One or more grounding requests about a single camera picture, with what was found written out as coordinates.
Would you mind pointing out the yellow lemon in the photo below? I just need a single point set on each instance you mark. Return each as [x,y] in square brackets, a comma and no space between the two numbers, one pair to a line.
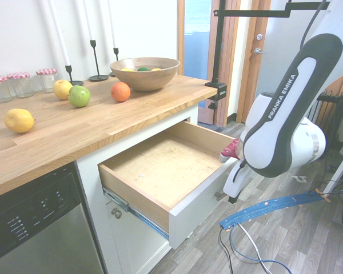
[18,121]

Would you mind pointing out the green apple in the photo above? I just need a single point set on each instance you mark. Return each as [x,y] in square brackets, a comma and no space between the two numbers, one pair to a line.
[79,96]

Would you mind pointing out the wooden bowl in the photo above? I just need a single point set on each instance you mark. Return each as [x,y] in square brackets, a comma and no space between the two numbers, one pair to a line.
[144,78]

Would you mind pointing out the green fruit in bowl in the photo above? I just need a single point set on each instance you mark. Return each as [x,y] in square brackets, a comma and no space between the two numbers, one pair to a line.
[143,69]

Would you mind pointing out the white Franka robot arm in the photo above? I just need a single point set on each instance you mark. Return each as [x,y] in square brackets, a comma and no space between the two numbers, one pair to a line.
[283,120]

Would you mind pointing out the wooden door frosted glass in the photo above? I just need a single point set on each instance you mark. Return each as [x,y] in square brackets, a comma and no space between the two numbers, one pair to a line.
[274,57]

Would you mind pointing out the black candle holder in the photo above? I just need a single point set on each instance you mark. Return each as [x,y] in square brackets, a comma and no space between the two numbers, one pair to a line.
[69,74]
[95,60]
[115,54]

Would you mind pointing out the round cabinet door knob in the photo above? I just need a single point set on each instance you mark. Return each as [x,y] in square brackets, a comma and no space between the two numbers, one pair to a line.
[116,213]

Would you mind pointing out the white taper candle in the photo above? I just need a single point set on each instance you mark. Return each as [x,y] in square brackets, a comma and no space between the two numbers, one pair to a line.
[60,34]
[111,25]
[88,20]

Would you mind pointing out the wood framed glass door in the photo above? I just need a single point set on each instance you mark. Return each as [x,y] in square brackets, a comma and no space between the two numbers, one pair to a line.
[195,51]

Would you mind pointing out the silver deadbolt lock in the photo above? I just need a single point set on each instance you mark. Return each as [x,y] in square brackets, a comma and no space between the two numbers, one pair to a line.
[259,36]

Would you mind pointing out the yellow fruit in bowl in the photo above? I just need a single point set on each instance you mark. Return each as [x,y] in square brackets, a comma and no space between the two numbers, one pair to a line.
[155,69]
[127,69]

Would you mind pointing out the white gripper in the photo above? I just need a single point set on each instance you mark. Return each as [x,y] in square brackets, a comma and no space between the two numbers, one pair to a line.
[234,182]

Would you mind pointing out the metal drawer slide rail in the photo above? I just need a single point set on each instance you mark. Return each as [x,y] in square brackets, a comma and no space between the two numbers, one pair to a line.
[143,218]

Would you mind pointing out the white kitchen cabinet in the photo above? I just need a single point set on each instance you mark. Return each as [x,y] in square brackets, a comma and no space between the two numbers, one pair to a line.
[131,245]

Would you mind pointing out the stainless steel dishwasher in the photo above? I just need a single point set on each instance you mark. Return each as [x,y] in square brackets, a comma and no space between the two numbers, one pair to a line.
[40,228]

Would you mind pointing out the black clamp camera stand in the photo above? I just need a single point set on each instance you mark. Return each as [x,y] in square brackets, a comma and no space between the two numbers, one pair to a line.
[218,57]

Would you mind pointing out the orange fruit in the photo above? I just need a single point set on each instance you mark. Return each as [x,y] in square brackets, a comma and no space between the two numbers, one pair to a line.
[120,92]

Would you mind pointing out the yellow apple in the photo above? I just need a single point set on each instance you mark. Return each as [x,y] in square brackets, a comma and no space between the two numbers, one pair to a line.
[60,89]

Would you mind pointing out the white wooden drawer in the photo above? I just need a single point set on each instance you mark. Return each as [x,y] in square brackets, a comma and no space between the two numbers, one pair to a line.
[165,165]

